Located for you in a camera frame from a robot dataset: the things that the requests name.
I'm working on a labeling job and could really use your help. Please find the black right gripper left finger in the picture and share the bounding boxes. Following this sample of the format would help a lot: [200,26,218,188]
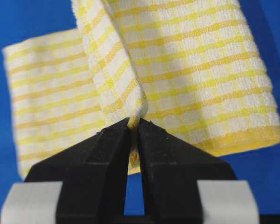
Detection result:
[24,118,131,224]

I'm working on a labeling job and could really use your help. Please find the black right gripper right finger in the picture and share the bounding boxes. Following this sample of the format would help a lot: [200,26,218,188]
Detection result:
[138,119,236,224]

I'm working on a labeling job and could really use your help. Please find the yellow white checked towel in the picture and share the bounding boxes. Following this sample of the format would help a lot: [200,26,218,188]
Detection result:
[3,0,280,178]

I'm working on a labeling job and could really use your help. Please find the blue table cloth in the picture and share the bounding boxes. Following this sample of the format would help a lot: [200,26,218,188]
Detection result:
[0,0,280,214]

